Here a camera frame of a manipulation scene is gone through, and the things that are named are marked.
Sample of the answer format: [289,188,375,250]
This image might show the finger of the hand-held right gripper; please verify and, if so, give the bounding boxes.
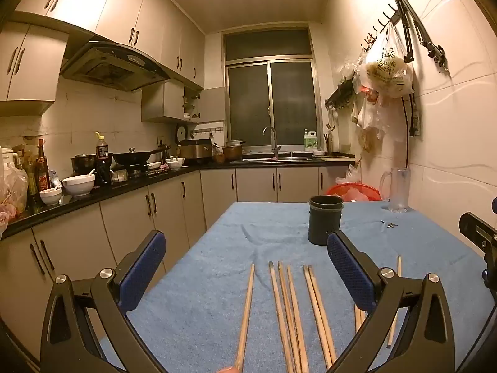
[459,212,497,304]

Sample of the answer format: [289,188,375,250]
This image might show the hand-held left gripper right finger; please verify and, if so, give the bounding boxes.
[327,231,456,373]

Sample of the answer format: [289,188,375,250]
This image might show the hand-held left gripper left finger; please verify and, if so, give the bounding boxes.
[40,230,167,373]

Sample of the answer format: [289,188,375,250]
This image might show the dark round chopstick holder cup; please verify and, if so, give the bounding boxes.
[308,195,344,246]

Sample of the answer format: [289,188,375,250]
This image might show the bunch of wooden chopsticks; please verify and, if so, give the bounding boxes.
[234,255,402,373]

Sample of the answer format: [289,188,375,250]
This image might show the beige lower cabinets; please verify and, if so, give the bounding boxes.
[0,165,352,358]

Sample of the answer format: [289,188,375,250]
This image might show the blue towel table cover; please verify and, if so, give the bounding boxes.
[97,201,497,373]

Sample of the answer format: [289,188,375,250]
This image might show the clear crumpled plastic bag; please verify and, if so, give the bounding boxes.
[342,186,369,203]

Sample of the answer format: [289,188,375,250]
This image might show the red plastic basket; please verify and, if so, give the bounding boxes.
[325,182,381,203]

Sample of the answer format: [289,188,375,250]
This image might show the black kitchen countertop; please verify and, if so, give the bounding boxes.
[0,151,356,242]

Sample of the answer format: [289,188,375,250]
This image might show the frosted glass mug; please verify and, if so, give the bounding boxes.
[379,167,411,214]

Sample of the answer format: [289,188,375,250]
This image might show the white crumpled plastic bag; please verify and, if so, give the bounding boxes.
[335,163,362,186]

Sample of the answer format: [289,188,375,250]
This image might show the large white bowl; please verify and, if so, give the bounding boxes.
[62,174,96,197]

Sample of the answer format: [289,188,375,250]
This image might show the black wok with lid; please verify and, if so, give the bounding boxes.
[112,147,171,167]

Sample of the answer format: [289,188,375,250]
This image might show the small white sauce bowl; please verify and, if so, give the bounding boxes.
[39,188,63,206]

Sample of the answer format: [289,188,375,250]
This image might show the black pot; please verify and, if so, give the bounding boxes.
[70,154,98,176]

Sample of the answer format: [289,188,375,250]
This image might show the yellow capped bottle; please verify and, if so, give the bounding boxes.
[94,132,110,164]

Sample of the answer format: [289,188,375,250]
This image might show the metal box cooker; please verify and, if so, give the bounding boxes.
[179,139,214,164]

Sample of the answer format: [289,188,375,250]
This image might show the steel kitchen sink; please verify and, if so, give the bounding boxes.
[233,155,313,163]

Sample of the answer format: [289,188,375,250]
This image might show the dark sauce bottle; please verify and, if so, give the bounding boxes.
[34,139,51,193]

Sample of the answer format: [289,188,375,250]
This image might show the brown cooking pot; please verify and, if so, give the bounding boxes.
[222,140,246,161]

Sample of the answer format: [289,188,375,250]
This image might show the plastic bag of groceries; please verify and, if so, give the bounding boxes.
[0,161,29,222]

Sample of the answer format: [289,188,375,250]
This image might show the metal sink faucet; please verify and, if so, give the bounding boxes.
[262,126,282,160]

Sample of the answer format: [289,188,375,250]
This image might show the clear hanging plastic bags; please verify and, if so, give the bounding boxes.
[351,85,389,152]

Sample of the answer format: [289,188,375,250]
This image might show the large printed plastic bag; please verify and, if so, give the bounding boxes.
[359,23,415,99]

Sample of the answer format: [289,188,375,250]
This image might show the kitchen window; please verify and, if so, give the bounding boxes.
[222,27,323,152]

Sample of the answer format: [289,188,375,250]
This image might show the black range hood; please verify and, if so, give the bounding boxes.
[60,41,171,94]

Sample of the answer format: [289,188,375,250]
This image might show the black power cable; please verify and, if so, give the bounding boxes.
[400,95,414,169]

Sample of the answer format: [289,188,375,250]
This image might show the wall power strip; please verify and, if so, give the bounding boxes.
[409,101,422,136]

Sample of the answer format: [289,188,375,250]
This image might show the open wall cabinet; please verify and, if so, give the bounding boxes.
[141,78,226,124]

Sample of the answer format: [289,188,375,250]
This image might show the black wall rack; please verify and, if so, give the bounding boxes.
[325,79,356,108]

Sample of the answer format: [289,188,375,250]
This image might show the black wall hook rail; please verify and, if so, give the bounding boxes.
[360,2,400,52]

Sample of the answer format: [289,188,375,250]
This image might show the beige upper wall cabinets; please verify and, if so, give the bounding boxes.
[0,0,206,115]

